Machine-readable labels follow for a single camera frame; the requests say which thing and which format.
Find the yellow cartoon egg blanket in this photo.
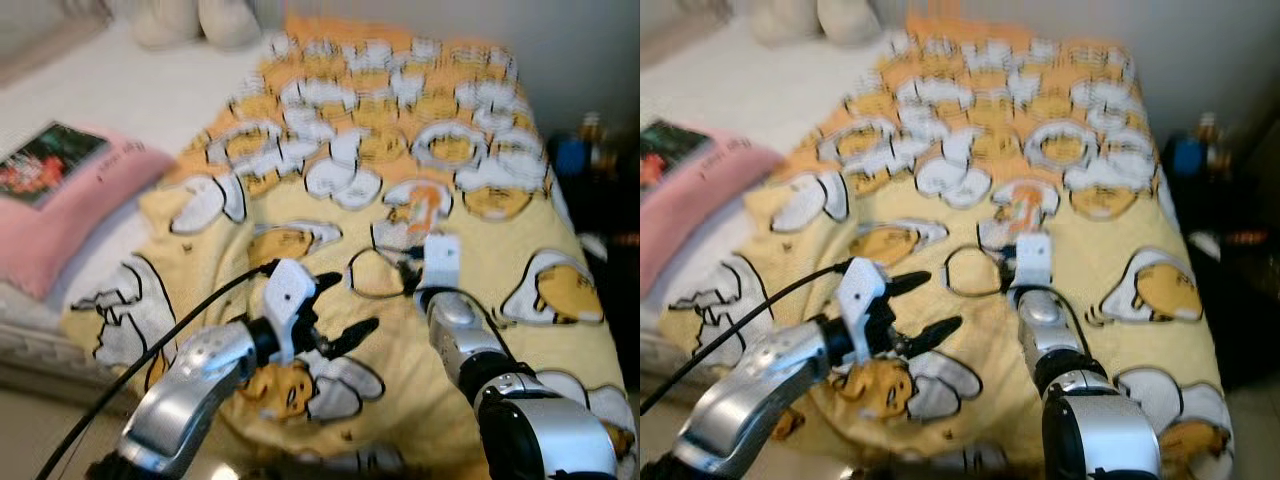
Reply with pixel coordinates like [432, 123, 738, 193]
[700, 12, 1236, 476]
[60, 12, 626, 476]

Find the pink pillow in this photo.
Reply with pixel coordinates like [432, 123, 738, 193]
[0, 128, 176, 299]
[640, 140, 786, 299]

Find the dark book with red cover art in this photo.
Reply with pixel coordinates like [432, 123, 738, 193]
[0, 122, 111, 209]
[640, 118, 713, 191]

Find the blue round object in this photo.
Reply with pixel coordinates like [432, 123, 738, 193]
[553, 135, 591, 179]
[1172, 135, 1206, 179]

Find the white quilted mattress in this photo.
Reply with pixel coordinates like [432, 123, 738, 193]
[640, 18, 911, 381]
[0, 18, 291, 396]

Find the beige plush cushion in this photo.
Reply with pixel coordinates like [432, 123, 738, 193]
[750, 0, 881, 49]
[130, 0, 261, 49]

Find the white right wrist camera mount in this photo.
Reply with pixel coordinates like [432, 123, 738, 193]
[424, 233, 462, 291]
[1015, 232, 1054, 291]

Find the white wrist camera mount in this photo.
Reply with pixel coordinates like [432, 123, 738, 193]
[262, 258, 319, 363]
[424, 233, 462, 291]
[836, 258, 889, 346]
[1015, 232, 1054, 291]

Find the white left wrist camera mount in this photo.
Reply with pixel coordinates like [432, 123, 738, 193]
[262, 258, 319, 363]
[836, 258, 889, 346]

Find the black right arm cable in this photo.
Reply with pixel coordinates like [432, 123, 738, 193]
[440, 288, 516, 373]
[1058, 288, 1103, 367]

